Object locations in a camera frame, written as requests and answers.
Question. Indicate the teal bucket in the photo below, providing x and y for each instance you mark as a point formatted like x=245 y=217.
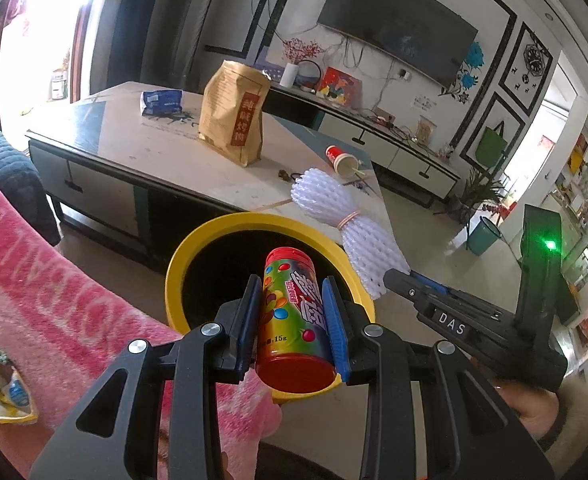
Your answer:
x=481 y=237

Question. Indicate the round desk ornament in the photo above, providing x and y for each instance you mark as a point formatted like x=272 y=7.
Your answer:
x=307 y=76

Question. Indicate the white vase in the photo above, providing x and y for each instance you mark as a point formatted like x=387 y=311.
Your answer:
x=288 y=75

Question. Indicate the red paper cup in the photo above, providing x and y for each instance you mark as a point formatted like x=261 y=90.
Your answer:
x=340 y=159

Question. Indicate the black wall clock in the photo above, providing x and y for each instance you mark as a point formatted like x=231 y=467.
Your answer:
x=534 y=60

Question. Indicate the blue packet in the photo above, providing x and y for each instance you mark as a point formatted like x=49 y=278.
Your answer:
x=161 y=101

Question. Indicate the hanging clothes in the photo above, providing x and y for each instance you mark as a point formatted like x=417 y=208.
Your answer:
x=18 y=0

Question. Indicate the white television cabinet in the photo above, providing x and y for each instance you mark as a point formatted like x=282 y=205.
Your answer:
x=374 y=135

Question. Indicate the dark blue curtain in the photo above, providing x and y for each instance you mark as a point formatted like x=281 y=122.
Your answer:
x=139 y=25

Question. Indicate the yellow trash bin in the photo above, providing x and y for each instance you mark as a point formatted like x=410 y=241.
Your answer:
x=214 y=270

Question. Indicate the white foam fruit net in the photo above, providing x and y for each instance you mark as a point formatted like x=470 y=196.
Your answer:
x=369 y=255

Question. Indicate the person's right hand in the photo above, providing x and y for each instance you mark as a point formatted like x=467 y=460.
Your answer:
x=534 y=410

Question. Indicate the clear hanging snack bag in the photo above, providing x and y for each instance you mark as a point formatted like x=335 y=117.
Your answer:
x=425 y=129

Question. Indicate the colourful painting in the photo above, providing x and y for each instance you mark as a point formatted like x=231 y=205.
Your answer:
x=341 y=85

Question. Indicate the wooden balcony door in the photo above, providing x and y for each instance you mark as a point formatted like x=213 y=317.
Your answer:
x=44 y=25

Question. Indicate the crumpled snack packet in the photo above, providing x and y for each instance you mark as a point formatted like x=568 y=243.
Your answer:
x=9 y=395

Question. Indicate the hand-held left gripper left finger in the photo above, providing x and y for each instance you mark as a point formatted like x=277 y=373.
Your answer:
x=248 y=330

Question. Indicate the pink printed blanket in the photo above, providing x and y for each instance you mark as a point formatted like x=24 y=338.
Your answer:
x=74 y=320

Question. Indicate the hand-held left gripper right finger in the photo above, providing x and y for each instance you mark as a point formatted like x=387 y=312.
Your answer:
x=335 y=330

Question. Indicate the colourful candy can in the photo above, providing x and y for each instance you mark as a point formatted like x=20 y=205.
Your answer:
x=289 y=320

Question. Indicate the potted green plant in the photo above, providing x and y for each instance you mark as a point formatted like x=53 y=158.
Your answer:
x=481 y=192

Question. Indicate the coffee table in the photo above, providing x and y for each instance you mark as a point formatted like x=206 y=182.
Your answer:
x=139 y=145

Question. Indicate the red flower branches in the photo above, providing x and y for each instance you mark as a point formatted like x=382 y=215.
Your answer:
x=301 y=50

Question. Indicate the person's right forearm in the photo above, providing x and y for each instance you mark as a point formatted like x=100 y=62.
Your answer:
x=576 y=435

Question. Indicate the wall television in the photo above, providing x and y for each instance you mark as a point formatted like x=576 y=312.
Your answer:
x=399 y=20

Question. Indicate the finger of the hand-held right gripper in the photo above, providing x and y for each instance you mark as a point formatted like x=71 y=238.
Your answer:
x=401 y=285
x=431 y=285

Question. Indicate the brown paper bag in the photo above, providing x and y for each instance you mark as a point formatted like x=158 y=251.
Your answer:
x=229 y=115

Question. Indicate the green tote bag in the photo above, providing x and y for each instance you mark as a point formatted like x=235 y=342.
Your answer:
x=491 y=144

